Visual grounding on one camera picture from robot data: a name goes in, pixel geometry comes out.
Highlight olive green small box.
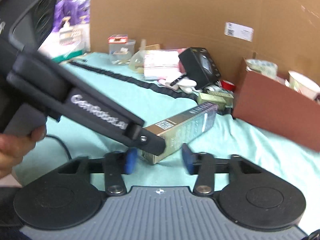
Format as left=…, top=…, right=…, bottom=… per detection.
left=197, top=92, right=234, bottom=111

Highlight black fabric strip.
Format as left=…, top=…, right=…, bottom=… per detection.
left=69, top=61, right=197, bottom=102

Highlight clear plastic jar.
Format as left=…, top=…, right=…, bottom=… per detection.
left=108, top=34, right=136, bottom=64

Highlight white paper cup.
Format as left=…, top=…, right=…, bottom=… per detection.
left=289, top=70, right=320, bottom=100

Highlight white cloth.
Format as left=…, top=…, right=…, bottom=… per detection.
left=158, top=77, right=198, bottom=92

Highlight brown storage box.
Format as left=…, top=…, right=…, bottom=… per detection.
left=232, top=58, right=320, bottom=152

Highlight red tape roll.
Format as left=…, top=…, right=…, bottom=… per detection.
left=221, top=80, right=236, bottom=92

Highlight pink white plastic bags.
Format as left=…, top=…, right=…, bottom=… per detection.
left=144, top=48, right=185, bottom=80

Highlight white marker pen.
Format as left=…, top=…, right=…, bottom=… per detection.
left=170, top=74, right=188, bottom=86

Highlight black charger box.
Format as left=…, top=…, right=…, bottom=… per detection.
left=178, top=47, right=221, bottom=90

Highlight large cardboard box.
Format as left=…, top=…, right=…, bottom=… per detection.
left=90, top=0, right=319, bottom=82

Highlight silver long carton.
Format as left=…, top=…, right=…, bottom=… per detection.
left=142, top=102, right=218, bottom=165

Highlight person left hand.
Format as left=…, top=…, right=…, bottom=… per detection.
left=0, top=125, right=47, bottom=179

